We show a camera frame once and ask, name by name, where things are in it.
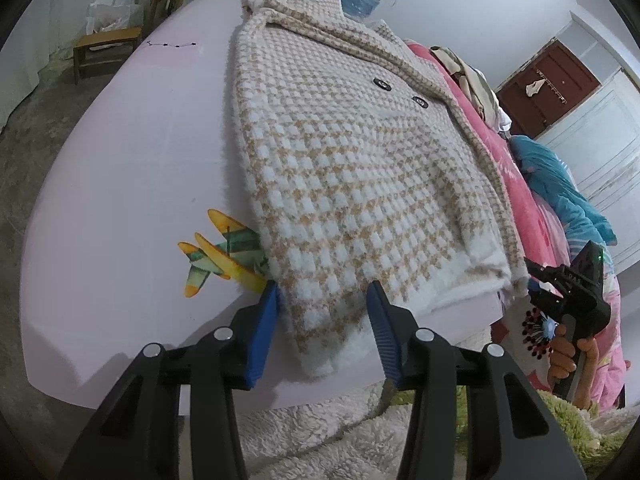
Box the clear plastic bags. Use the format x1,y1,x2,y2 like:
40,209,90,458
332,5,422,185
87,0,145,36

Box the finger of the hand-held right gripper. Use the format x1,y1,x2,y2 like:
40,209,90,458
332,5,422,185
524,257,568,288
526,280,563,317

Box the brown door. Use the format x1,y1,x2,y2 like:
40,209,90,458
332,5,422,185
495,40,601,138

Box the white curtain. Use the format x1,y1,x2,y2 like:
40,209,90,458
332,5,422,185
0,0,118,131

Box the teal cloth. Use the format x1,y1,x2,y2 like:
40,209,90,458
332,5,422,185
510,135,617,246

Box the pink floral blanket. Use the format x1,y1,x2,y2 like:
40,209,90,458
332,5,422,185
405,40,628,411

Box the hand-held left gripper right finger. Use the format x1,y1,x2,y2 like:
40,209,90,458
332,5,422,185
366,281,587,480

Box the white cabinet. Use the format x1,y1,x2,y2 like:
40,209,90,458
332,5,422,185
535,67,640,266

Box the beige white houndstooth coat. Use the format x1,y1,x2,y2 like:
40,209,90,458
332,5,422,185
227,0,531,378

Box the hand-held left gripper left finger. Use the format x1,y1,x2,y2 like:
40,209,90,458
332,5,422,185
59,280,281,480

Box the small wooden stool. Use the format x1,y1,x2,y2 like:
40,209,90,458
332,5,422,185
73,27,143,85

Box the door hook rack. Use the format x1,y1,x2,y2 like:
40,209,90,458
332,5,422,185
536,67,566,103

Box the lilac printed table cover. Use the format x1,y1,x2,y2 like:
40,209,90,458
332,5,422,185
20,0,506,416

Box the white and green fluffy rug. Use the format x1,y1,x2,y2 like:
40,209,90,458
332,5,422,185
240,380,626,480

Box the person's right hand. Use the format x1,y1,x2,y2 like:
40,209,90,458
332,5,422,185
547,322,601,406

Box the white garment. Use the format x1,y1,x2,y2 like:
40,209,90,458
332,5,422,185
480,90,512,133

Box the beige garment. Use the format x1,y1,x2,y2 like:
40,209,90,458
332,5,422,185
431,46,493,116

